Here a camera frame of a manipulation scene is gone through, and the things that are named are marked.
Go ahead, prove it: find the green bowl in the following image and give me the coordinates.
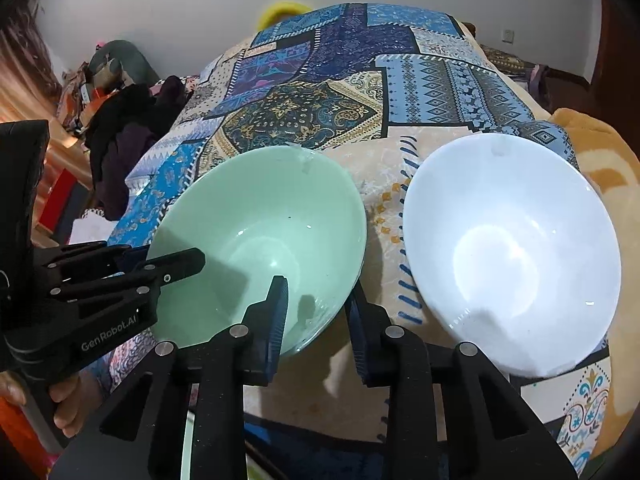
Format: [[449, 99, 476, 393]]
[[146, 145, 368, 358]]

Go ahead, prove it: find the brown striped curtain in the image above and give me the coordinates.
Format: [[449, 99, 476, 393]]
[[0, 0, 67, 128]]

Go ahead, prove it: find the yellow round object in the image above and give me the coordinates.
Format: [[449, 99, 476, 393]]
[[256, 1, 314, 32]]

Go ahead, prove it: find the red box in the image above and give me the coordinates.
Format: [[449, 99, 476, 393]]
[[37, 169, 77, 233]]

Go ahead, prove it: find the patterned patchwork tablecloth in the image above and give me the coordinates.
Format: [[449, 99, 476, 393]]
[[80, 2, 617, 480]]

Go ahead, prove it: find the grey green cushion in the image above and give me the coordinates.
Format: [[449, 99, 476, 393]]
[[87, 39, 162, 97]]

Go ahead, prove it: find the white bowl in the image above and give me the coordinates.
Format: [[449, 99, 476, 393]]
[[402, 132, 622, 377]]

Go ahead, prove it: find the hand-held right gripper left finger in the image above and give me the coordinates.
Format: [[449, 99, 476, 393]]
[[50, 275, 291, 480]]

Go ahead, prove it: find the white cloth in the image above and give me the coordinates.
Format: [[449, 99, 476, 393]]
[[70, 209, 120, 247]]

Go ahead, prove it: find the pile of dark clothes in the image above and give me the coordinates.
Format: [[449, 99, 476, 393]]
[[87, 75, 187, 207]]

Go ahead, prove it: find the person's left hand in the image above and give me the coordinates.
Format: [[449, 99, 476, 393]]
[[0, 372, 107, 439]]

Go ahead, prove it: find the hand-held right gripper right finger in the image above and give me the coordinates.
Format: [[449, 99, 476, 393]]
[[345, 280, 578, 480]]

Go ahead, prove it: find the orange plush blanket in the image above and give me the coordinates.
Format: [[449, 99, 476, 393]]
[[547, 107, 640, 463]]

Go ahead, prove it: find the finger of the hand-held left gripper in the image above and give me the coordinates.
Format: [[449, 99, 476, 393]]
[[49, 248, 207, 306], [34, 241, 153, 281]]

